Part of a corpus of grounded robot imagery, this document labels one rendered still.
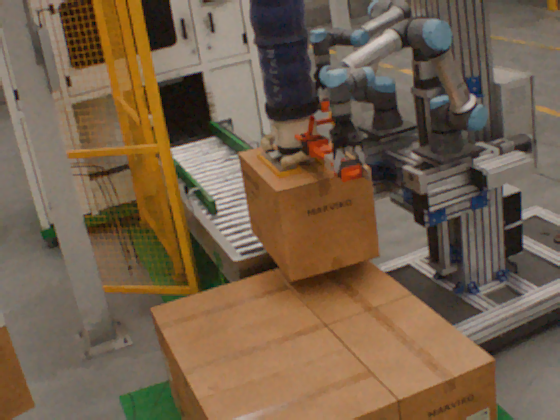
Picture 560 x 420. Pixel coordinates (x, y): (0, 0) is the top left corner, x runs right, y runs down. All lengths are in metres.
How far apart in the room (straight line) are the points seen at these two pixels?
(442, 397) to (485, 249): 1.26
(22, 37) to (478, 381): 2.60
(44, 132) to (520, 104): 2.31
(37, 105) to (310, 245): 1.59
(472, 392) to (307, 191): 1.01
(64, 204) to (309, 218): 1.48
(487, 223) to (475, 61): 0.80
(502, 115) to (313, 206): 1.04
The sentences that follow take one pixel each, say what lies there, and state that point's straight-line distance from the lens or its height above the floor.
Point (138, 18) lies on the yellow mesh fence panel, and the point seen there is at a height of 1.70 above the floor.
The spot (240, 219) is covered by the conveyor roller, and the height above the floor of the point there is 0.55.
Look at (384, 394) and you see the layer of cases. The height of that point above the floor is 0.54.
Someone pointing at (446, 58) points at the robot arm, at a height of 1.48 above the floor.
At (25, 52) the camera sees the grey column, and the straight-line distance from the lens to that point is 3.91.
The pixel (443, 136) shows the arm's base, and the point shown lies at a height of 1.11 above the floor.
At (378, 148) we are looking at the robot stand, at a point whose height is 0.96.
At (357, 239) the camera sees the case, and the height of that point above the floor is 0.78.
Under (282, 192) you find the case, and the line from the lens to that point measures 3.04.
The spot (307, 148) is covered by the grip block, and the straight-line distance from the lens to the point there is 3.06.
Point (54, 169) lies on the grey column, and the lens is 4.03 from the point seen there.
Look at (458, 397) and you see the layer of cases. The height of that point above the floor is 0.45.
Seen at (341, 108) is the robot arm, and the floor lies 1.43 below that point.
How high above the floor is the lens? 2.16
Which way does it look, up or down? 22 degrees down
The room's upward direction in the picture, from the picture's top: 10 degrees counter-clockwise
